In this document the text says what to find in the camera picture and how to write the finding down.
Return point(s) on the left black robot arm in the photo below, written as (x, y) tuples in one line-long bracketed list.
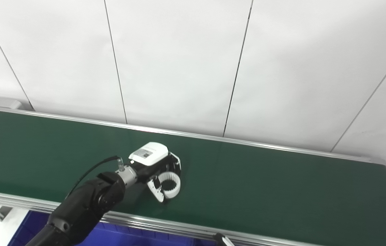
[(87, 205)]

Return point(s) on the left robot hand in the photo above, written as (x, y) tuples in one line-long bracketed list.
[(150, 153)]

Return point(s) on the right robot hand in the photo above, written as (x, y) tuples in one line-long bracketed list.
[(226, 241)]

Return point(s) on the blue bin with white parts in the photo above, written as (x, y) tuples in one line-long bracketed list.
[(128, 236)]

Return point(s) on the green conveyor belt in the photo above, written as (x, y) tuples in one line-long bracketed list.
[(281, 191), (145, 220)]

